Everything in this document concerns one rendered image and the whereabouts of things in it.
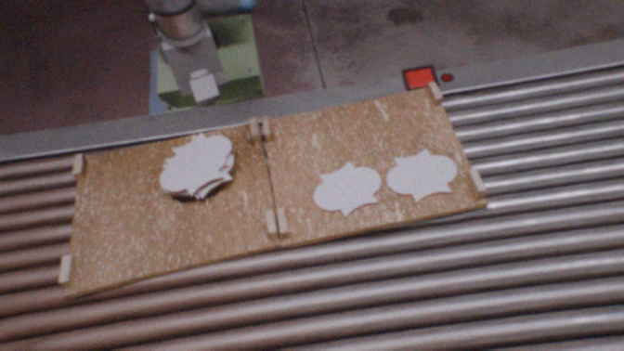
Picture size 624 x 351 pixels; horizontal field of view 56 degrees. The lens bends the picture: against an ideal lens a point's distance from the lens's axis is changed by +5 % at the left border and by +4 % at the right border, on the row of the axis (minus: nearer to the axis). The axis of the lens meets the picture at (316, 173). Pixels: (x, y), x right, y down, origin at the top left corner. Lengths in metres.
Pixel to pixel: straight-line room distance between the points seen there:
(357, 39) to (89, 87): 1.40
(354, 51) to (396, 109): 1.69
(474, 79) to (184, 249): 0.77
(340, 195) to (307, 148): 0.16
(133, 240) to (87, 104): 1.95
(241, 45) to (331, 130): 0.40
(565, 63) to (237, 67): 0.79
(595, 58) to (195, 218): 0.98
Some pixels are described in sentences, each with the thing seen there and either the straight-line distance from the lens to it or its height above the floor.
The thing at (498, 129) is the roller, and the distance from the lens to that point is 1.31.
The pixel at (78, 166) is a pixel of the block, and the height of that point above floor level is 0.96.
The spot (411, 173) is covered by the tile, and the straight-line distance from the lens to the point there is 1.18.
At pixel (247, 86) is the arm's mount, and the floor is 0.91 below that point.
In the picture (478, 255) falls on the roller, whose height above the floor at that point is 0.92.
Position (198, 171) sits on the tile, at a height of 0.99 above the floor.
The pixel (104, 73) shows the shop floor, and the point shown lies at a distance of 3.25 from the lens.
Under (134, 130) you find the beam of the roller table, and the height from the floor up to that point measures 0.91.
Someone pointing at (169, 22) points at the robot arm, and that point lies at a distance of 0.97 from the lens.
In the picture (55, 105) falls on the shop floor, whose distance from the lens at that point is 3.19.
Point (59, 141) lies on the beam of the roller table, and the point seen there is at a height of 0.92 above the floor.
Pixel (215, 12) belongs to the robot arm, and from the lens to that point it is 1.42.
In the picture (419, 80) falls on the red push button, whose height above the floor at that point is 0.93.
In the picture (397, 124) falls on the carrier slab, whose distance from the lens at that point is 1.28.
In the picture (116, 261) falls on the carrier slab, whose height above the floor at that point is 0.94.
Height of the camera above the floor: 1.85
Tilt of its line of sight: 50 degrees down
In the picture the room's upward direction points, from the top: 10 degrees counter-clockwise
